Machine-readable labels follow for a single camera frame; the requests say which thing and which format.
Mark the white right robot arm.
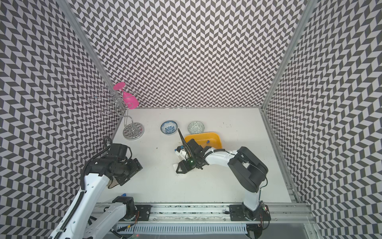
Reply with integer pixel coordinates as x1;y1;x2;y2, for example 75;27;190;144
175;139;271;222

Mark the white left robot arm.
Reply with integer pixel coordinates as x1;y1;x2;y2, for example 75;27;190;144
49;143;142;239

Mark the yellow plastic tub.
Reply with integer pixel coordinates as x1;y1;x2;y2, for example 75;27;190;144
185;132;222;149

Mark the green patterned ceramic bowl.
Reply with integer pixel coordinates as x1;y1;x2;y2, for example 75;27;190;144
188;121;205;134

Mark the blue floral ceramic bowl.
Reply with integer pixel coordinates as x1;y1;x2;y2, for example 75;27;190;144
160;120;178;135

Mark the pink plastic cup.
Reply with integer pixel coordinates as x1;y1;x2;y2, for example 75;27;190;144
122;92;139;109
113;82;126;91

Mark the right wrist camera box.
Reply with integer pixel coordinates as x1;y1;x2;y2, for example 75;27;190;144
175;145;189;160

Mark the chrome wire cup stand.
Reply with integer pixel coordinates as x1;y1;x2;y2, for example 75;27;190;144
89;88;144;140

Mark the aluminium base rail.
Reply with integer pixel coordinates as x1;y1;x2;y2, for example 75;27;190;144
95;203;317;225

